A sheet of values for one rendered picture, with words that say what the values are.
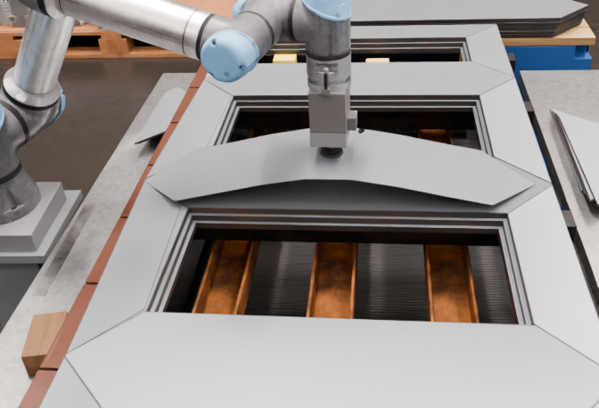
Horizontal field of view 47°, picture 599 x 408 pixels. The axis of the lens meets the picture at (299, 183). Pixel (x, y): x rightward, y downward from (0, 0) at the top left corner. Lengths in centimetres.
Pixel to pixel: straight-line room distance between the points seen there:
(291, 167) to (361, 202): 14
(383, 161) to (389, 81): 45
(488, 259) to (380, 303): 28
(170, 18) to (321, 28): 23
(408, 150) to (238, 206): 33
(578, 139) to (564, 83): 36
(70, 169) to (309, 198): 204
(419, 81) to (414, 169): 45
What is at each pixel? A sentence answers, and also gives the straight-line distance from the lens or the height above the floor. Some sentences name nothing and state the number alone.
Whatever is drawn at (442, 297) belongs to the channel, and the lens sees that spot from 131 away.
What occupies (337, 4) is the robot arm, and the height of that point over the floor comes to 120.
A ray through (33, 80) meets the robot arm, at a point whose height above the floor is 99.
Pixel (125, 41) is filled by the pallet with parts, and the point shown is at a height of 10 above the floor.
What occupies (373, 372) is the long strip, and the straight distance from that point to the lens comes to 95.
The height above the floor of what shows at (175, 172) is 86.
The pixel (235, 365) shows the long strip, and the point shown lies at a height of 85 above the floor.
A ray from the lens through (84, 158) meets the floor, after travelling 324.
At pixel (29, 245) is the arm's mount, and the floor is 70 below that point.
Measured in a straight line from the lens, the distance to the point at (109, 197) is 166.
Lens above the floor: 157
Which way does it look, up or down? 34 degrees down
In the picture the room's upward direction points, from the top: 4 degrees counter-clockwise
